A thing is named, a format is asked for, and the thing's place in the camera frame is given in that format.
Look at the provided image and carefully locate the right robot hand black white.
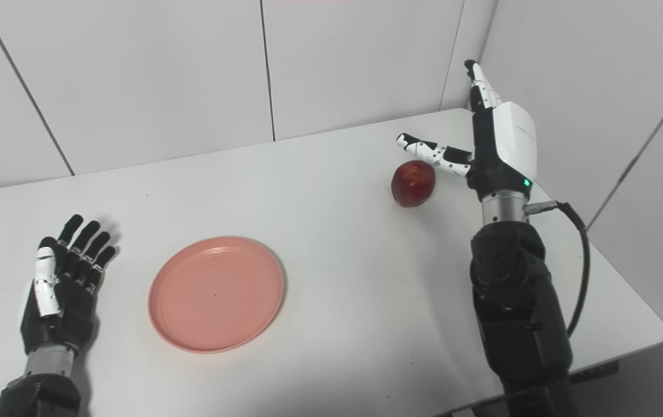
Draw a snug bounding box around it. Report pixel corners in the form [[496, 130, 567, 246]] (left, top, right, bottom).
[[396, 59, 539, 202]]

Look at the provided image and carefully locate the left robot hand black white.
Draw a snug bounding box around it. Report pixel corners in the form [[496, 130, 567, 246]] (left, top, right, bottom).
[[20, 214, 118, 356]]

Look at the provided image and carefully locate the red apple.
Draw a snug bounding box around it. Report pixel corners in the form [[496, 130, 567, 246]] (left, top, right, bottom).
[[391, 160, 437, 208]]

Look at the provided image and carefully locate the pink round plate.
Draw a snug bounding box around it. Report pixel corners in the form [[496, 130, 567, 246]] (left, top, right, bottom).
[[148, 236, 285, 354]]

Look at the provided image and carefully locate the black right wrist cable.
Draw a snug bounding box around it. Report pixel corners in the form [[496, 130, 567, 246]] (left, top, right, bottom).
[[525, 200, 591, 338]]

